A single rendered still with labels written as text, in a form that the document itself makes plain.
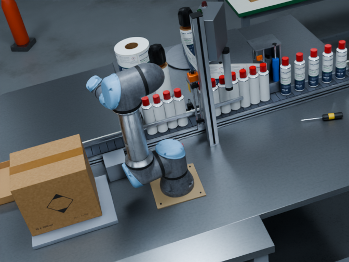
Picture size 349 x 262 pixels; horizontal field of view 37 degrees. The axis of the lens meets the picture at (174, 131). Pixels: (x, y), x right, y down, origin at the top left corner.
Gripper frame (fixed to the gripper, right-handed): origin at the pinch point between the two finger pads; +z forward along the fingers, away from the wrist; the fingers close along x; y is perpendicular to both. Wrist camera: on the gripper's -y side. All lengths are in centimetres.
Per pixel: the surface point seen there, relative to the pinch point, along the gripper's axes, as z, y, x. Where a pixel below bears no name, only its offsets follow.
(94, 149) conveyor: -8.0, 0.9, 24.8
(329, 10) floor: 192, 220, -146
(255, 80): 21, -2, -54
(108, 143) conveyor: -4.2, 2.4, 18.3
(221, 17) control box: -22, -9, -61
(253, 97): 29, -2, -48
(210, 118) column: 10.1, -15.5, -28.2
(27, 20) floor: 48, 383, 105
